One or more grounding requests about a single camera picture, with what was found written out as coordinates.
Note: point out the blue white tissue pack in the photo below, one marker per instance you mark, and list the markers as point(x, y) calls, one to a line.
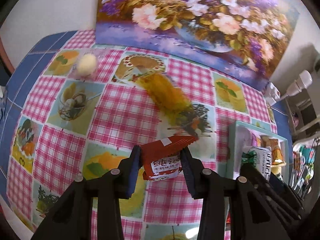
point(3, 102)

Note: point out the white shelf unit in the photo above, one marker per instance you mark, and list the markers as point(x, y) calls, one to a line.
point(303, 111)

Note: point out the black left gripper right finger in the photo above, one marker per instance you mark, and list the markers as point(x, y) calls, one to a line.
point(224, 197)

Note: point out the yellow clear cake packet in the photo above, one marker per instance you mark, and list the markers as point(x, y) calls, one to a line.
point(168, 97)

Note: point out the flower painting canvas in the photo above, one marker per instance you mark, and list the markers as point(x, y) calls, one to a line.
point(245, 39)

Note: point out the cluttered basket of items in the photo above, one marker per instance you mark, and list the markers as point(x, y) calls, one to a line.
point(303, 167)

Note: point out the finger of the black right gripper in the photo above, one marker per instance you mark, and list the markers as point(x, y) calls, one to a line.
point(280, 197)

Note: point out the white green cracker packet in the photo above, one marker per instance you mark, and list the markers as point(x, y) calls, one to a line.
point(258, 157)

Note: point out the white bulb socket lamp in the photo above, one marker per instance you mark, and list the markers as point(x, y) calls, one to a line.
point(272, 94)

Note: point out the yellow jelly cup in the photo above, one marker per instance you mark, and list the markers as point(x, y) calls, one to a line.
point(277, 167)

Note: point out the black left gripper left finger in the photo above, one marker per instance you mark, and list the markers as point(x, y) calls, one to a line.
point(71, 216)

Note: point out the white teal-rimmed tray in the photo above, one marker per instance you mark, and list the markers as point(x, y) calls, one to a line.
point(257, 208)

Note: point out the red white milk biscuit packet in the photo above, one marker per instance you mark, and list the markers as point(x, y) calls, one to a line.
point(161, 158)

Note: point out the round pastry clear wrapper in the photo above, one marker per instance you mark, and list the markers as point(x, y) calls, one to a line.
point(86, 67)

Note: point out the checkered picture tablecloth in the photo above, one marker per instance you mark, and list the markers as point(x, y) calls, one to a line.
point(37, 150)

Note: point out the purple swiss roll packet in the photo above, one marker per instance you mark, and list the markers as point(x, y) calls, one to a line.
point(247, 138)

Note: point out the beige swiss roll packet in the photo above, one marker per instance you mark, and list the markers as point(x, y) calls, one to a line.
point(274, 145)

